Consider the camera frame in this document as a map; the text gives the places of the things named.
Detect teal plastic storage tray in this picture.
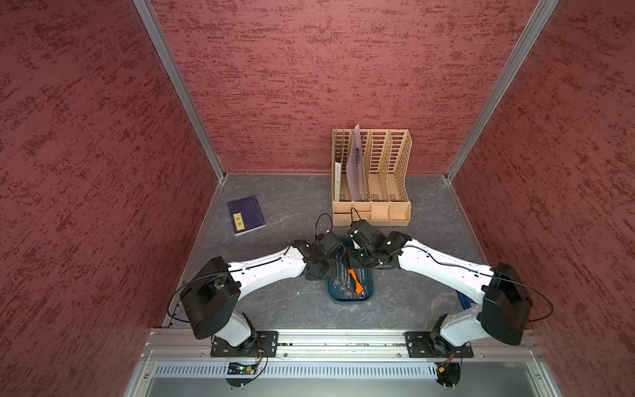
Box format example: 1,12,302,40
327,238,375,304

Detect orange handled adjustable wrench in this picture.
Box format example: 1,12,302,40
347,270,365,299

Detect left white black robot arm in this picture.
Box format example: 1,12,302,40
179,232,347,348

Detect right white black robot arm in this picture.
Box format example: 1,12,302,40
347,220,533,356

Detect blue flat box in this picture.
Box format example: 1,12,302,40
457,292,472,309

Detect purple folder in organizer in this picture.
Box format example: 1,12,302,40
346,124,366,202

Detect wooden desk file organizer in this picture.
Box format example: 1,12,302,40
331,128,412,227

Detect dark purple notebook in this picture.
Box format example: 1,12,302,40
228,195,266,236

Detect beige folder in organizer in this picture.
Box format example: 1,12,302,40
333,161,342,202

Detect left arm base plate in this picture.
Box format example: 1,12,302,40
210,331,279,359

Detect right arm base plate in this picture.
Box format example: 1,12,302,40
403,332,474,359

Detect aluminium front rail frame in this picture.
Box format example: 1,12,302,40
124,329,561,396

